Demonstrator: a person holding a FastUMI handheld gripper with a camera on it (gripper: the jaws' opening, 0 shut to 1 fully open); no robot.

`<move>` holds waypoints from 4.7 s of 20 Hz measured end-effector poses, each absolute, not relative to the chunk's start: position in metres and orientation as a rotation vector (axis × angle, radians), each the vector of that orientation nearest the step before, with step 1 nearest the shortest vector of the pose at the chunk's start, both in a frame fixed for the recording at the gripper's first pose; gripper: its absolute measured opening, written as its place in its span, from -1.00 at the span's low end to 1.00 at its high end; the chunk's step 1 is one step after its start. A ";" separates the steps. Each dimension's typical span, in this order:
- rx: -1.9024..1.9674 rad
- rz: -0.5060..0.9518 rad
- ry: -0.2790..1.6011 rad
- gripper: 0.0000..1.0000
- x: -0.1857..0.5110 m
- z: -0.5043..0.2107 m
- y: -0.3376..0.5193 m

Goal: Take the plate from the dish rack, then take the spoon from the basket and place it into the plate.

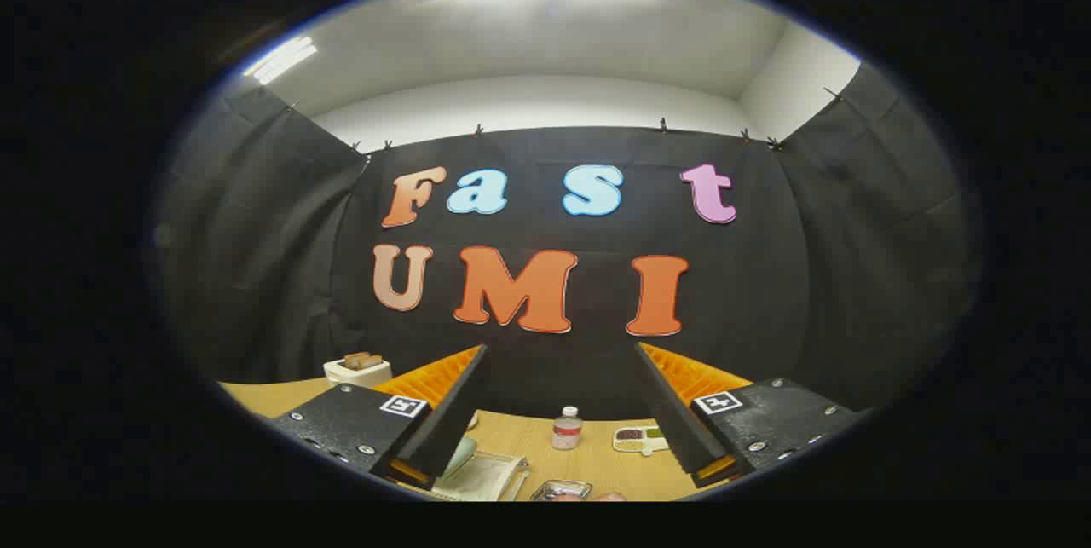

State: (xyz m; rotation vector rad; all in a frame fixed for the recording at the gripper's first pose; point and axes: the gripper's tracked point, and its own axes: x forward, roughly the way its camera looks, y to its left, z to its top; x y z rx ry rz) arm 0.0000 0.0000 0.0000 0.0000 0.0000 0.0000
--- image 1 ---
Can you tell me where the clear bottle with red label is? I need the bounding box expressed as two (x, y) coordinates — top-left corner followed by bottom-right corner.
(552, 406), (584, 451)

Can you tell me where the white wire dish rack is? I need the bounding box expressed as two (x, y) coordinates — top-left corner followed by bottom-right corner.
(430, 446), (531, 502)

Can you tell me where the silver wire basket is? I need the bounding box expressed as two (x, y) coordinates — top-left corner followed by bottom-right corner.
(530, 480), (593, 503)

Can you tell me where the pale green plate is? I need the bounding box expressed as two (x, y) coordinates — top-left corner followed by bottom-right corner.
(442, 436), (480, 481)

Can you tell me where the cream toaster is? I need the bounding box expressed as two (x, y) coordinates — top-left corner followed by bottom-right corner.
(324, 358), (393, 389)

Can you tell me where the ceiling light panel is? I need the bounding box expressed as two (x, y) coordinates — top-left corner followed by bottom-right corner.
(243, 35), (318, 87)

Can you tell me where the white divided snack dish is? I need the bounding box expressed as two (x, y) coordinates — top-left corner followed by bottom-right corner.
(612, 425), (670, 455)

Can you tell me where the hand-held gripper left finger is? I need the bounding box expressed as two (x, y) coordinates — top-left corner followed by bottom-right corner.
(271, 344), (492, 492)

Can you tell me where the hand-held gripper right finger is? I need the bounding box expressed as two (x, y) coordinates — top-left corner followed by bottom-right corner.
(633, 342), (863, 489)

